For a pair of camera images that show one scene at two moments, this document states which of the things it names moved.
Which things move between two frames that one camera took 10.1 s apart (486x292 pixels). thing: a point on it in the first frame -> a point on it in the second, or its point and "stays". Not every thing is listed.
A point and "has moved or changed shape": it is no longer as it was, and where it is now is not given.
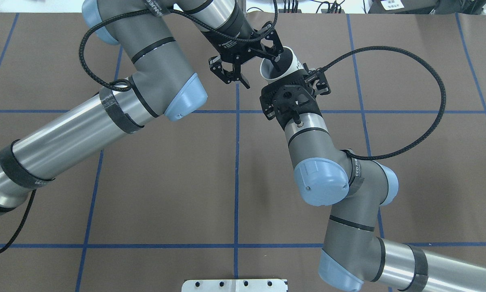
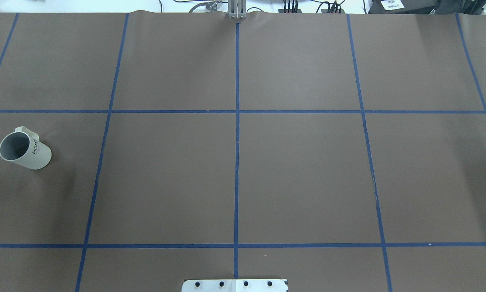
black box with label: (405, 7) stays
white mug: (288, 62) has moved or changed shape
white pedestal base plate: (234, 285) stays
